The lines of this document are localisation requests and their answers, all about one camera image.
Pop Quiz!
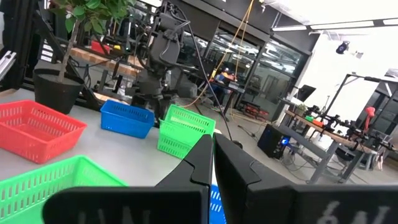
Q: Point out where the grey table mat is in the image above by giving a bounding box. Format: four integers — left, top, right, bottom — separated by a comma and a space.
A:
0, 88, 223, 187

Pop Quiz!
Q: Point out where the black metal rig frame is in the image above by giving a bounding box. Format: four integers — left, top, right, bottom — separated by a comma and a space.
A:
323, 73, 398, 125

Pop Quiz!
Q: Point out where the blue plastic basket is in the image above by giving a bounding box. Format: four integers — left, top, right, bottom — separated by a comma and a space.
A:
99, 99, 155, 139
210, 184, 228, 224

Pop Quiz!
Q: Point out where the wooden workbench with tools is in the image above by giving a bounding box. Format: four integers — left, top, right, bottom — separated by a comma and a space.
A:
70, 46, 147, 78

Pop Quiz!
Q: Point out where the black plant pot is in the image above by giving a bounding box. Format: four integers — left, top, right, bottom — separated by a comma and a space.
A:
32, 67, 85, 115

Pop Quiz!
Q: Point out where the red storage rack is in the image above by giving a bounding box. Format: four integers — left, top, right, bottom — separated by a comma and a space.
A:
242, 102, 270, 121

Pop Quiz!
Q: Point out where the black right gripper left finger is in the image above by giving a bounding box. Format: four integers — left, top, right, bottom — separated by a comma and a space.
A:
42, 134, 214, 224

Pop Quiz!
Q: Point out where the person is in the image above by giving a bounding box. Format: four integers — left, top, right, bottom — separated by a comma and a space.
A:
211, 67, 237, 111

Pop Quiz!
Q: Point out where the red box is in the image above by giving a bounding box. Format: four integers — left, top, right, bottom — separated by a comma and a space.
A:
91, 40, 111, 55

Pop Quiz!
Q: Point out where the red plastic basket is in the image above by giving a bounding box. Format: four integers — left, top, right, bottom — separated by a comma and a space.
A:
0, 99, 88, 165

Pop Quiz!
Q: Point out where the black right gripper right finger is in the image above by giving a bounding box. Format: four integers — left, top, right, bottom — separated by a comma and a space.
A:
213, 133, 398, 224

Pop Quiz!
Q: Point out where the black computer tower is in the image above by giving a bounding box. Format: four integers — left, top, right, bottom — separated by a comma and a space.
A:
257, 123, 292, 159

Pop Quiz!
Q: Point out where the white ceiling light bar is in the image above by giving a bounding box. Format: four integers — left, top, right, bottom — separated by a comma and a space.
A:
272, 18, 398, 32

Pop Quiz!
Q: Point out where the green leafy artificial tree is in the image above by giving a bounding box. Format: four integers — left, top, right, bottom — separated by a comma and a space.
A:
46, 0, 137, 83

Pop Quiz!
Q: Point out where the silver aluminium bracket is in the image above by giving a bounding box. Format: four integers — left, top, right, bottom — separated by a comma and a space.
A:
0, 50, 17, 82

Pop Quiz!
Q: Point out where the green plastic basket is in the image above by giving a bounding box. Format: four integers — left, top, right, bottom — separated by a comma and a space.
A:
0, 154, 128, 224
157, 104, 217, 160

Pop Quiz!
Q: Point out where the grey-legged wooden workbench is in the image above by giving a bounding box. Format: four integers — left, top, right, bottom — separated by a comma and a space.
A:
278, 110, 379, 184

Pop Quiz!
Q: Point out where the long black cable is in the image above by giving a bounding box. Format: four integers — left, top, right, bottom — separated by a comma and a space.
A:
167, 2, 245, 149

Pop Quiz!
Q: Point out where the yellow hanging cable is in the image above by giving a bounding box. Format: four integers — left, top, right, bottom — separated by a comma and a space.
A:
180, 0, 256, 108

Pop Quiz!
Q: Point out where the black monitor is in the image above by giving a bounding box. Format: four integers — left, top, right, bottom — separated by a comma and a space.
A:
294, 84, 317, 103

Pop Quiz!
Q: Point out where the black ceiling camera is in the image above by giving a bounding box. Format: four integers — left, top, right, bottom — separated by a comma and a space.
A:
335, 40, 351, 55

